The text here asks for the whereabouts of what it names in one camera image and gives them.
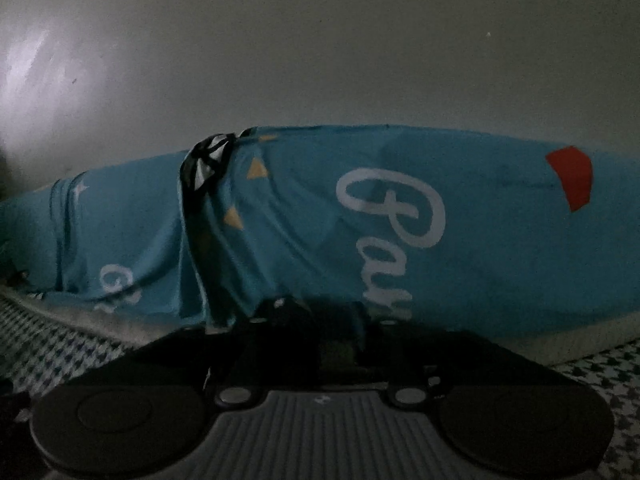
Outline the blue printed pillow right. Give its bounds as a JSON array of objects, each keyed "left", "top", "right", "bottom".
[{"left": 179, "top": 125, "right": 639, "bottom": 338}]

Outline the houndstooth bed sheet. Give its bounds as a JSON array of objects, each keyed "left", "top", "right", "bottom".
[{"left": 1, "top": 298, "right": 639, "bottom": 479}]

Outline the blue printed pillow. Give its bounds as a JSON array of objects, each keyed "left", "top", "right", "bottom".
[
  {"left": 179, "top": 125, "right": 639, "bottom": 338},
  {"left": 1, "top": 152, "right": 210, "bottom": 325}
]

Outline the blue printed pillow left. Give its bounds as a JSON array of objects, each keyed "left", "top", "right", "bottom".
[{"left": 1, "top": 152, "right": 210, "bottom": 325}]

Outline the black garment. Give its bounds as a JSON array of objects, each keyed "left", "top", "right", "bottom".
[{"left": 132, "top": 300, "right": 502, "bottom": 394}]

